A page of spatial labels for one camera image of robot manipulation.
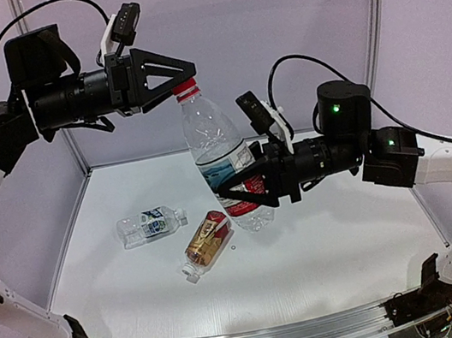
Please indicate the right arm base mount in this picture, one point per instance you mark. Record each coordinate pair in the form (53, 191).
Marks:
(433, 294)

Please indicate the clear bottle blue label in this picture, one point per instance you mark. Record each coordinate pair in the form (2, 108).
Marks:
(150, 225)

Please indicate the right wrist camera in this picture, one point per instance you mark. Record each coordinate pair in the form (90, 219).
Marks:
(267, 121)

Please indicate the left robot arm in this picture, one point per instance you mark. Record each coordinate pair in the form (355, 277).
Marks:
(49, 92)

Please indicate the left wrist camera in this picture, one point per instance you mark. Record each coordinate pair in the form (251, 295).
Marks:
(120, 31)

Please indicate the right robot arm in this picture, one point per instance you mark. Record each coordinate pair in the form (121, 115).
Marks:
(388, 156)

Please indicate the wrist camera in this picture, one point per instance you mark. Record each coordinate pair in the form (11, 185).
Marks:
(120, 31)
(267, 121)

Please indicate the clear bottle red white label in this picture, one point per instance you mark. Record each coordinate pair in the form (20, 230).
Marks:
(219, 152)

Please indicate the red bottle cap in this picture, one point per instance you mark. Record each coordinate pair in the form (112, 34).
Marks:
(186, 89)

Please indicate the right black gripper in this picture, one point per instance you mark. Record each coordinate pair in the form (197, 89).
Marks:
(284, 171)

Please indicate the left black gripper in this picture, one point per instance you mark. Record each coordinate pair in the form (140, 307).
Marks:
(121, 83)

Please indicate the right aluminium corner post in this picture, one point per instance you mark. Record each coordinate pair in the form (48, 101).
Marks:
(373, 40)

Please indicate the gold red tea bottle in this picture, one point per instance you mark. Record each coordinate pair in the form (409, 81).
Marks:
(206, 245)

